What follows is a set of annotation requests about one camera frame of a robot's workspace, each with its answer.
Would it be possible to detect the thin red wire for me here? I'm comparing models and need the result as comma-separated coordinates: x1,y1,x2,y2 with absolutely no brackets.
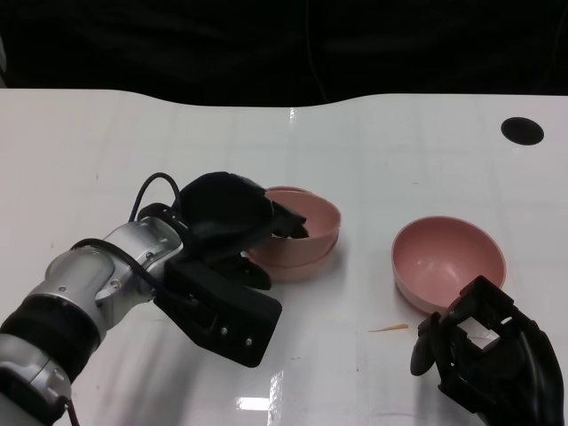
64,393,82,426

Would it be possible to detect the black backdrop curtain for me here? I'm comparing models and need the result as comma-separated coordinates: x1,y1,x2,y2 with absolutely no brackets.
0,0,568,109

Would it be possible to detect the round black table grommet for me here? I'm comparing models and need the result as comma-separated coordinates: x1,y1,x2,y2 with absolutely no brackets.
500,116,545,146

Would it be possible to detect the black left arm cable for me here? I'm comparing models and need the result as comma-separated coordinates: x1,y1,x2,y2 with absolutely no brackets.
70,171,196,307

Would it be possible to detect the pink plastic bowl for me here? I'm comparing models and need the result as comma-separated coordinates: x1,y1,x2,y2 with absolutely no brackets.
248,185,343,268
255,228,341,285
390,215,508,315

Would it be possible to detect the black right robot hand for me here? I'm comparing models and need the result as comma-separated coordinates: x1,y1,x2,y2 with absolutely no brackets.
410,274,568,426

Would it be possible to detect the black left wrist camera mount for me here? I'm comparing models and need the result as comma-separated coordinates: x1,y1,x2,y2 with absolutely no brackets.
153,256,284,368

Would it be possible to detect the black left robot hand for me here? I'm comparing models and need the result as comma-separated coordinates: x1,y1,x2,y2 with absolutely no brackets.
177,171,312,292

